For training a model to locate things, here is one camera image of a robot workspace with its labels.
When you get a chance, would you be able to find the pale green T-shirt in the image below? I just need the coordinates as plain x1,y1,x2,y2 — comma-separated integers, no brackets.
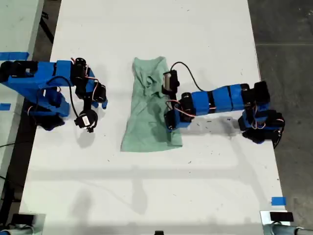
120,56,183,153

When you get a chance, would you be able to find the black stand leg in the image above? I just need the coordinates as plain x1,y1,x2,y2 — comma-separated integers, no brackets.
40,13,55,45

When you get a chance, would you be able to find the long blue tape strip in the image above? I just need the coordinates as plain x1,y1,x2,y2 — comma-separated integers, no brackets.
0,51,30,61

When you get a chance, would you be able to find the white side table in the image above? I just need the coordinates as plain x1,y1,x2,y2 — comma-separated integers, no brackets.
0,0,45,172

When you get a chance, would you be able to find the white mounting plate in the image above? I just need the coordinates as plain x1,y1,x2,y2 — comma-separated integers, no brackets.
260,210,291,227

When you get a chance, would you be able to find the square blue tape piece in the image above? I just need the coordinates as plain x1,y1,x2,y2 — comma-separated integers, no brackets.
271,196,287,206

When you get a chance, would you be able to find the small black box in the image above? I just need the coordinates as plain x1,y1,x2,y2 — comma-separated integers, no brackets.
11,213,35,225
269,211,294,222

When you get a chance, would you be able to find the black camera stalk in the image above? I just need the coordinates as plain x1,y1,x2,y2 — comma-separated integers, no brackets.
82,95,91,113
168,92,179,111

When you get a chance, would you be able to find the black camera cable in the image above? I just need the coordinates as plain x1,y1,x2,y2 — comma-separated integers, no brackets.
170,62,208,93
36,75,81,120

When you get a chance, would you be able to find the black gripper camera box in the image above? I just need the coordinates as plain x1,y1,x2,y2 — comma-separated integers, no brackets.
74,110,99,134
161,70,180,95

